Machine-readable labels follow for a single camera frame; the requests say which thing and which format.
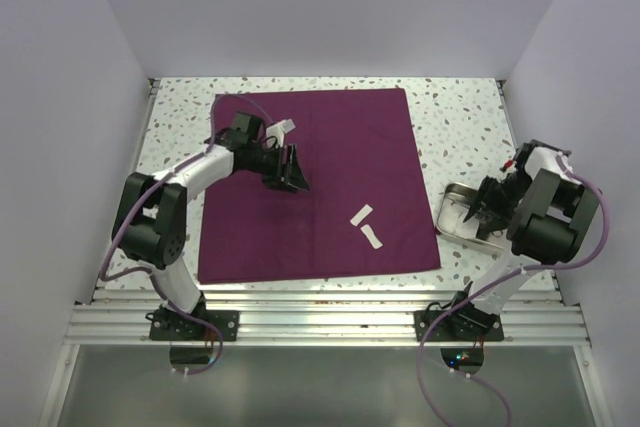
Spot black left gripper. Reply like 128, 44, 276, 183
247, 143, 310, 193

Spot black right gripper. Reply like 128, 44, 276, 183
466, 170, 533, 235

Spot stainless steel tray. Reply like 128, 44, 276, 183
435, 182, 509, 255

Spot white gauze roll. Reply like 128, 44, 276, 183
350, 204, 373, 226
360, 224, 383, 250

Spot purple cloth mat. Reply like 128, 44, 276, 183
197, 88, 441, 284

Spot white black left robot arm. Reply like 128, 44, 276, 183
99, 112, 309, 340

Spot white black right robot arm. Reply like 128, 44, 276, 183
445, 140, 600, 340

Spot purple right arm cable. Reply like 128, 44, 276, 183
412, 149, 612, 427

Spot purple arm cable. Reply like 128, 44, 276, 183
98, 94, 274, 379
412, 149, 612, 427

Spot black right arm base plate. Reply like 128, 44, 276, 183
413, 309, 505, 343

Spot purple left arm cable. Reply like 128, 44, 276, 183
98, 94, 274, 379

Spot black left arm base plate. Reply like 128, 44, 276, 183
145, 307, 240, 342

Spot aluminium frame rail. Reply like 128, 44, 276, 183
64, 289, 590, 347

